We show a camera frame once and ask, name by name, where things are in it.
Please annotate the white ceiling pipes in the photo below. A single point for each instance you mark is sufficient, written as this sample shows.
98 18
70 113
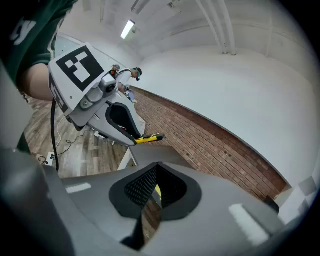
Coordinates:
228 37

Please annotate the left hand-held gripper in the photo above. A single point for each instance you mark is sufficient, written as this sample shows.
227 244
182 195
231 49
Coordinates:
75 100

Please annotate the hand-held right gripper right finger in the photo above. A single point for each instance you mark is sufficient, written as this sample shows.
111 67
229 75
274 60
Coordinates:
212 212

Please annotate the white table leg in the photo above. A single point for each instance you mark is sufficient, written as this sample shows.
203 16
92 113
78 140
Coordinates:
125 160

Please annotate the small yellow knife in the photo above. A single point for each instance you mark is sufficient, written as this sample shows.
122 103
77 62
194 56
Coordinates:
150 138

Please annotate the person's left forearm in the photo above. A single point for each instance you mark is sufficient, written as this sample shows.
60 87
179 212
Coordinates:
35 82

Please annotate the person's green shirt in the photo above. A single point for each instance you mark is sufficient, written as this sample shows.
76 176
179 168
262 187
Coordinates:
30 37

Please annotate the white power strip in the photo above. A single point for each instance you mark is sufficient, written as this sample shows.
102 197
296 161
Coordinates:
50 158

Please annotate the long ceiling light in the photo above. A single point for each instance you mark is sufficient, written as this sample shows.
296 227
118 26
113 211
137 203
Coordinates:
127 29

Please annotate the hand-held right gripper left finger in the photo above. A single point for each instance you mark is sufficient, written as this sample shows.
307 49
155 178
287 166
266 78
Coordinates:
95 205

